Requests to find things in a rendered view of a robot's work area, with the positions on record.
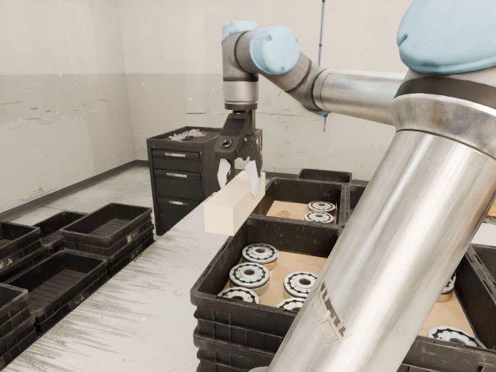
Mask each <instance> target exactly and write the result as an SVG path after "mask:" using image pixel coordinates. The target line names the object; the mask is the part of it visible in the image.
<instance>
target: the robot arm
mask: <svg viewBox="0 0 496 372"><path fill-rule="evenodd" d="M396 44H397V46H398V48H399V57H400V59H401V61H402V63H403V64H404V65H405V66H407V67H408V68H409V69H408V71H407V73H399V72H375V71H362V70H349V69H324V68H321V67H319V66H318V65H317V64H316V63H314V62H313V61H312V60H311V59H310V58H308V57H307V56H306V55H305V54H303V53H302V52H301V51H300V43H299V42H298V40H297V36H296V35H295V33H294V32H293V31H292V30H291V29H289V28H288V27H283V26H268V27H263V28H261V29H259V26H258V24H257V23H255V22H253V21H229V22H227V23H225V24H224V25H223V27H222V40H221V46H222V67H223V86H222V87H221V90H222V91H224V101H226V102H225V103H224V109H226V110H232V113H229V114H228V116H227V119H226V121H225V123H224V126H223V128H222V130H221V133H220V134H219V137H218V139H217V142H216V144H215V146H214V151H215V153H216V155H215V164H216V173H217V175H218V182H219V185H220V188H221V189H222V188H223V187H224V186H225V185H227V182H228V181H229V175H230V171H231V170H232V168H233V163H232V162H231V159H237V158H242V159H243V161H245V160H247V157H249V162H248V163H247V164H246V165H245V171H246V173H247V174H248V176H249V185H250V187H251V194H252V197H253V198H254V199H256V198H257V195H258V193H259V190H260V186H261V178H262V170H261V168H262V164H263V157H262V154H261V152H262V142H263V129H262V128H256V127H255V110H256V109H258V103H257V102H256V101H258V100H259V74H260V75H262V76H264V77H265V78H266V79H267V80H269V81H270V82H272V83H273V84H275V85H276V86H277V87H278V88H280V89H282V90H283V91H285V93H287V94H288V95H290V96H291V97H293V98H294V99H296V100H297V101H298V102H299V103H301V104H302V105H303V106H304V107H305V108H306V109H308V110H309V111H312V112H314V113H315V114H318V115H322V116H323V115H326V114H330V113H331V112H334V113H338V114H344V115H347V116H351V117H356V118H360V119H364V120H370V121H373V122H377V123H383V124H386V125H392V126H395V129H396V133H395V135H394V137H393V139H392V141H391V142H390V144H389V146H388V148H387V150H386V152H385V154H384V156H383V157H382V159H381V161H380V163H379V165H378V167H377V168H376V170H375V172H374V174H373V176H372V177H371V180H370V181H369V183H368V185H367V187H366V188H365V191H364V193H363V194H362V196H361V198H360V200H359V202H358V203H357V205H356V207H355V209H354V211H353V212H352V214H351V217H350V218H349V220H348V222H347V224H346V225H345V228H344V229H343V231H342V233H341V235H340V237H339V238H338V240H337V242H336V244H335V246H334V248H333V249H332V251H331V254H330V255H329V257H328V259H327V261H326V262H325V264H324V266H323V268H322V270H321V271H320V273H319V275H318V277H317V279H316V281H315V282H314V285H313V286H312V288H311V290H310V292H309V294H308V296H307V297H306V299H305V301H304V303H303V305H302V306H301V308H300V310H299V312H298V313H297V316H296V318H295V319H294V322H293V323H292V325H291V327H290V329H289V330H288V332H287V334H286V336H285V338H284V339H283V342H282V343H281V345H280V347H279V349H278V351H277V353H276V355H275V356H274V358H273V360H272V362H271V364H270V365H269V366H267V367H259V368H253V369H252V370H250V371H249V372H397V370H398V368H399V366H400V365H401V363H402V361H403V359H404V358H405V356H406V354H407V352H408V351H409V349H410V347H411V345H412V344H413V342H414V340H415V338H416V337H417V335H418V333H419V332H420V330H421V328H422V326H423V325H424V323H425V321H426V319H427V318H428V316H429V315H430V312H431V311H432V310H433V307H434V305H435V304H436V302H437V301H438V299H439V297H440V296H441V293H442V292H443V290H444V288H445V286H446V285H447V283H448V282H449V280H450V278H451V277H452V274H453V272H454V271H455V269H456V268H457V266H458V264H459V263H460V261H461V259H462V257H463V256H464V254H465V252H466V250H467V249H468V247H469V245H470V244H471V242H472V239H473V238H474V237H475V235H476V233H477V231H478V230H479V228H480V226H481V225H482V223H483V221H484V219H485V217H486V216H487V214H488V212H489V211H490V209H491V207H492V205H493V204H494V202H495V200H496V0H414V1H413V2H412V3H411V5H410V6H409V7H408V9H407V11H406V12H405V14H404V16H403V17H402V20H401V22H400V24H399V28H398V31H397V35H396ZM257 139H258V144H257V143H256V141H257ZM260 139H261V146H260Z"/></svg>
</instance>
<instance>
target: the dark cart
mask: <svg viewBox="0 0 496 372"><path fill-rule="evenodd" d="M193 129H195V130H197V131H198V129H199V130H200V131H206V132H207V133H208V134H205V136H204V137H191V138H190V139H188V140H185V141H178V140H171V139H170V138H169V136H172V134H176V135H177V136H178V134H183V132H186V131H189V132H190V130H193ZM221 130H222V128H213V127H198V126H185V127H182V128H178V129H175V130H172V131H169V132H166V133H164V134H159V135H156V136H154V137H150V138H147V139H146V143H147V150H148V164H149V171H150V178H151V192H152V199H153V206H154V220H155V227H156V235H158V236H163V235H164V234H165V233H166V232H167V231H168V230H170V229H171V228H172V227H173V226H174V225H176V224H177V223H178V222H179V221H181V220H182V219H183V218H184V217H185V216H186V215H187V214H189V213H190V212H191V211H192V210H194V209H195V208H196V207H198V206H199V205H200V204H201V203H202V202H203V201H204V200H205V199H207V198H208V197H209V196H210V195H212V194H213V193H214V192H219V191H220V189H221V188H220V185H219V182H218V175H217V173H216V164H215V155H216V153H215V151H214V146H215V144H216V142H217V139H218V137H219V134H220V133H221ZM172 137H174V136H172ZM231 162H232V163H233V166H232V170H231V171H230V175H229V181H228V182H227V184H228V183H229V182H230V181H231V180H233V179H234V178H235V160H234V159H231Z"/></svg>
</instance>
